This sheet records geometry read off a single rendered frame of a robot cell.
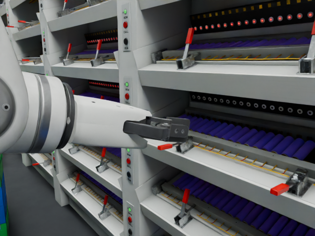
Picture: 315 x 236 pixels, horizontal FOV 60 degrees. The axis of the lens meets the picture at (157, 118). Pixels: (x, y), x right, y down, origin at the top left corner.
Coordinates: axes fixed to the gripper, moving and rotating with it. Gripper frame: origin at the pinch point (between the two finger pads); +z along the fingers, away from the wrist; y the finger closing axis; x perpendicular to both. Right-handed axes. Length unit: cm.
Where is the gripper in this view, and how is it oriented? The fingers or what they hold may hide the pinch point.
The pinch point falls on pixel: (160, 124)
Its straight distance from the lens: 40.5
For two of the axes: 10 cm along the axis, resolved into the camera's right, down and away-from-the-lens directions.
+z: 7.6, 0.8, 6.4
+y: 6.3, 1.6, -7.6
